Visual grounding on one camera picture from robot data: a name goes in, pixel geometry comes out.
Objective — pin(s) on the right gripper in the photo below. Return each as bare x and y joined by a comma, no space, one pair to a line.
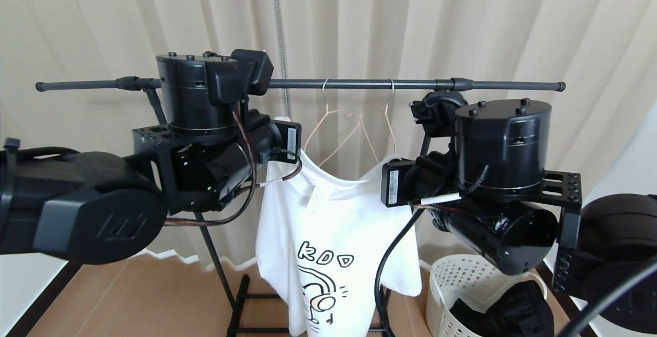
410,183

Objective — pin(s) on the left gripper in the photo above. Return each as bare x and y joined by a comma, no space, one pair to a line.
272,139

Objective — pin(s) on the pink clothes hanger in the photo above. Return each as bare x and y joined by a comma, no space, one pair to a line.
314,134
391,132

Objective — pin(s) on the white printed t-shirt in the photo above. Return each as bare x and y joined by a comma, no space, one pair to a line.
333,224

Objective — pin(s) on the black garment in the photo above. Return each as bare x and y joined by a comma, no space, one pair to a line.
513,311

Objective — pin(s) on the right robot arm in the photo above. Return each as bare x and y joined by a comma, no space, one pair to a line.
503,147

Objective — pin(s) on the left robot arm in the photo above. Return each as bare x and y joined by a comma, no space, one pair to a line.
77,209

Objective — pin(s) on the black clothes rack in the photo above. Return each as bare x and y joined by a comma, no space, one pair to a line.
359,84

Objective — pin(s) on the white laundry basket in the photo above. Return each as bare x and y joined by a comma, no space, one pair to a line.
462,275

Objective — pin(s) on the silver curtain pull rod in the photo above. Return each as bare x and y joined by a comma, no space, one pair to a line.
279,29

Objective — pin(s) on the beige curtain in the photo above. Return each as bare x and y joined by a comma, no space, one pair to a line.
513,29

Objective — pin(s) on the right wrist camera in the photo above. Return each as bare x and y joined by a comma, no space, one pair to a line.
436,114

